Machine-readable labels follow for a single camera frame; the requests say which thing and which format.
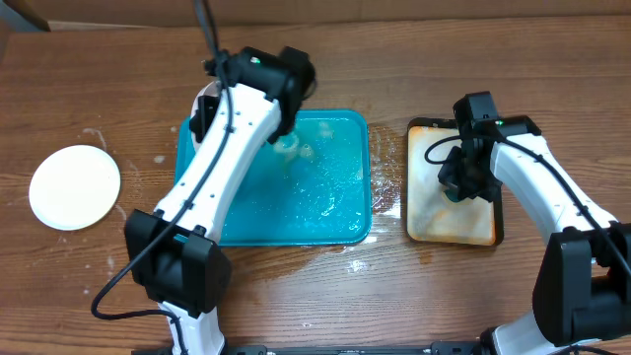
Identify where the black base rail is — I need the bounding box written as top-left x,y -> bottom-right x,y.
131,340 -> 482,355

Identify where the white plate bottom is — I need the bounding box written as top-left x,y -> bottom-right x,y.
188,81 -> 221,152

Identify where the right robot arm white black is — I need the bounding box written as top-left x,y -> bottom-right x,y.
439,113 -> 630,354

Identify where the black tray with soapy water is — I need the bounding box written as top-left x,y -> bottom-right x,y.
406,117 -> 504,247

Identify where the dark green sponge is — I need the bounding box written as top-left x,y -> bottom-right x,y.
444,189 -> 461,203

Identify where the white plate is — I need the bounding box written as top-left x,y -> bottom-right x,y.
188,81 -> 221,152
29,145 -> 121,231

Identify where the teal plastic tray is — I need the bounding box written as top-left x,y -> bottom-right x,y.
176,109 -> 372,247

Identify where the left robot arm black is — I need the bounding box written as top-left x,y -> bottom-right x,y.
124,46 -> 316,354

